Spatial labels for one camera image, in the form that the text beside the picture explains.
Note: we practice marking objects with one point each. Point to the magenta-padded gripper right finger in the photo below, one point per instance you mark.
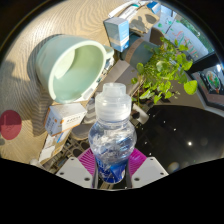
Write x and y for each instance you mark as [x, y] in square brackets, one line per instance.
[148, 168]

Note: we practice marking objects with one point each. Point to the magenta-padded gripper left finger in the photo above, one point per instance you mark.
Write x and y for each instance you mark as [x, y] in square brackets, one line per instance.
[75, 168]

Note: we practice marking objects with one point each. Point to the clear blue-labelled water bottle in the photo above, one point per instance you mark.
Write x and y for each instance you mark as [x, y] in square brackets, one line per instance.
[111, 136]

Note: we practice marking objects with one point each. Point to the group of ceiling spotlights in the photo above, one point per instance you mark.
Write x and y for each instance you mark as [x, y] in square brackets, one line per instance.
[189, 143]

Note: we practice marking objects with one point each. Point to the grey zigzag cushion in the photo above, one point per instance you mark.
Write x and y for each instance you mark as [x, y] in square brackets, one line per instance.
[90, 113]

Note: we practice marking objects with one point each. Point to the flat round red coaster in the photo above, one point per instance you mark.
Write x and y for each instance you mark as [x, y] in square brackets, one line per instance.
[10, 125]

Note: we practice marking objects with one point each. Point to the grey curved sofa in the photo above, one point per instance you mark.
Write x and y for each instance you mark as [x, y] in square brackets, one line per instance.
[120, 73]

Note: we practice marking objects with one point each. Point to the green potted plant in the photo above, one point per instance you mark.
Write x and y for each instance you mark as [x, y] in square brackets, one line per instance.
[166, 66]

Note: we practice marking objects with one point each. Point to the round wreath window decoration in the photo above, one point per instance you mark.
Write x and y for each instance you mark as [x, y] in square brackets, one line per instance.
[214, 80]

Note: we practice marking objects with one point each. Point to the pale green mug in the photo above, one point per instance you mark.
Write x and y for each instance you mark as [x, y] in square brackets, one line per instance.
[60, 56]

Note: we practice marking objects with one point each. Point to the tall light blue box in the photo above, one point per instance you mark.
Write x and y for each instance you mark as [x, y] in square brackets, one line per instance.
[117, 33]

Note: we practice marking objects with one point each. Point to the brown paper envelope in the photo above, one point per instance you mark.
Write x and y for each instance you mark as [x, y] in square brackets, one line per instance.
[143, 23]

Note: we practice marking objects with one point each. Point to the long white tube box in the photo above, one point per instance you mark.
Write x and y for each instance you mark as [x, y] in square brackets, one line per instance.
[126, 10]

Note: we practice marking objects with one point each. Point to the small blue white box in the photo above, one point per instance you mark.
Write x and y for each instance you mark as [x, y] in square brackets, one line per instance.
[154, 6]

